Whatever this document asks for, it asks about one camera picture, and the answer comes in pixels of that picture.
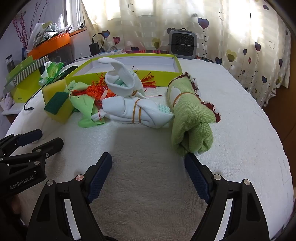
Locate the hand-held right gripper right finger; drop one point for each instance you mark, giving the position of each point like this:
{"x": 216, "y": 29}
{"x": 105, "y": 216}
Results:
{"x": 196, "y": 176}

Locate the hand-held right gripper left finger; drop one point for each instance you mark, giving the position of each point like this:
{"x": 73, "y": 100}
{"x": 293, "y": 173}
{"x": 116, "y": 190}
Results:
{"x": 99, "y": 176}

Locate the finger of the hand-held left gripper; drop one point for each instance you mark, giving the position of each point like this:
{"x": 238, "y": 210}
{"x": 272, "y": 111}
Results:
{"x": 32, "y": 134}
{"x": 54, "y": 144}

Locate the yellow sponge green scourer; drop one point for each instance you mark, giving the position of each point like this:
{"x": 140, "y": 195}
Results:
{"x": 55, "y": 103}
{"x": 52, "y": 87}

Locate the green printed cloth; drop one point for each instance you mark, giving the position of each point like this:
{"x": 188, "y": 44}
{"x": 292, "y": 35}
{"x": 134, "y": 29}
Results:
{"x": 85, "y": 106}

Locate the green towel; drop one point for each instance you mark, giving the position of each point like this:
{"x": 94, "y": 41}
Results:
{"x": 192, "y": 120}

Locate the orange tassel ornament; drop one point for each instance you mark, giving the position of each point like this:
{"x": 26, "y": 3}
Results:
{"x": 92, "y": 90}

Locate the long white sock bundle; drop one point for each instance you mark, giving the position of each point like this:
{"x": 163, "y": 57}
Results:
{"x": 122, "y": 109}

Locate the round white sock bundle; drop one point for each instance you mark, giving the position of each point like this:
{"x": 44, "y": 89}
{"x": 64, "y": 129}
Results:
{"x": 120, "y": 77}

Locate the red tassel ornament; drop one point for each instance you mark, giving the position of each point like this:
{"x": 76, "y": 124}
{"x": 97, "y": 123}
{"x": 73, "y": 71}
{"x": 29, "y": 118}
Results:
{"x": 148, "y": 81}

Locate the yellow-green cardboard box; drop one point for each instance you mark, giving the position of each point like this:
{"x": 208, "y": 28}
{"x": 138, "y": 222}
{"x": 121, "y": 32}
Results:
{"x": 138, "y": 64}

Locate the white slab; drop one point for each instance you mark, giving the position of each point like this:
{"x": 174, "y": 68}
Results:
{"x": 11, "y": 104}

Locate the grey striped box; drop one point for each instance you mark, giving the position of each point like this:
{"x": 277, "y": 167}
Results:
{"x": 25, "y": 74}

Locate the green tissue packet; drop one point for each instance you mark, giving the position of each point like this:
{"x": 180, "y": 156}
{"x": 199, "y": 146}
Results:
{"x": 50, "y": 71}

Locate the dark glass jar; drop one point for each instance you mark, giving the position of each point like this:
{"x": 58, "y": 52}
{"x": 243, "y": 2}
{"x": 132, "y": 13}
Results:
{"x": 9, "y": 63}

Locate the black smartphone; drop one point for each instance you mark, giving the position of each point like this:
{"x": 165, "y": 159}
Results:
{"x": 70, "y": 70}

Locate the black power adapter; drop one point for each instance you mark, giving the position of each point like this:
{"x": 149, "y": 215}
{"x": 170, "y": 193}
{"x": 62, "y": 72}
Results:
{"x": 94, "y": 48}

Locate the white power strip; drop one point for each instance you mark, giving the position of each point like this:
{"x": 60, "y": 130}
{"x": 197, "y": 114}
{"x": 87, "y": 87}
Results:
{"x": 115, "y": 51}

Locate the window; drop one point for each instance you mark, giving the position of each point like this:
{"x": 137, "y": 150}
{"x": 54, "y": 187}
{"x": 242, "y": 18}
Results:
{"x": 74, "y": 14}

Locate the plaid cloth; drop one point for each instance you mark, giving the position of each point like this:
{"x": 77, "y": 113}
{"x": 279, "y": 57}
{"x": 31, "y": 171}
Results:
{"x": 152, "y": 51}

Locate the small grey heater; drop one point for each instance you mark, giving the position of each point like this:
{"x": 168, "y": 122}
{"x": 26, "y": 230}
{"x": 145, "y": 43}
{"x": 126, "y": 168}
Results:
{"x": 182, "y": 44}

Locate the heart print curtain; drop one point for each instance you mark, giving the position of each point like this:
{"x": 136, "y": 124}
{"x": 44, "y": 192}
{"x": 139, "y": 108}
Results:
{"x": 161, "y": 18}

